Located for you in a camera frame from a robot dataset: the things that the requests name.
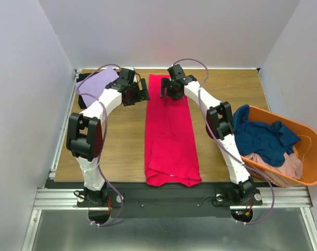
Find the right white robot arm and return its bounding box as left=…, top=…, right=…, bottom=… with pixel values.
left=160, top=62, right=257, bottom=204

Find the folded black t shirt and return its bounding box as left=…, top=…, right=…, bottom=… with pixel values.
left=77, top=69, right=122, bottom=110

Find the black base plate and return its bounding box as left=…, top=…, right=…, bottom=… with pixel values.
left=74, top=182, right=263, bottom=223

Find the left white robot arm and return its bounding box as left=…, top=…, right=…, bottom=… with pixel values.
left=66, top=68, right=150, bottom=207

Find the navy blue t shirt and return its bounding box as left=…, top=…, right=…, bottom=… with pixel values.
left=233, top=105, right=301, bottom=167

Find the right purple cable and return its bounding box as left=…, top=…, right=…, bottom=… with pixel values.
left=171, top=58, right=276, bottom=226

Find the orange plastic basket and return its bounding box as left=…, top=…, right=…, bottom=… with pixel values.
left=242, top=106, right=317, bottom=187

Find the folded lilac t shirt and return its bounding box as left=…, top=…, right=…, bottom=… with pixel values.
left=78, top=67, right=119, bottom=109

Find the red t shirt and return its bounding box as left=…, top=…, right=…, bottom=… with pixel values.
left=145, top=74, right=202, bottom=187

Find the pink t shirt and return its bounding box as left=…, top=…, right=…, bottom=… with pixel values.
left=242, top=153, right=302, bottom=188

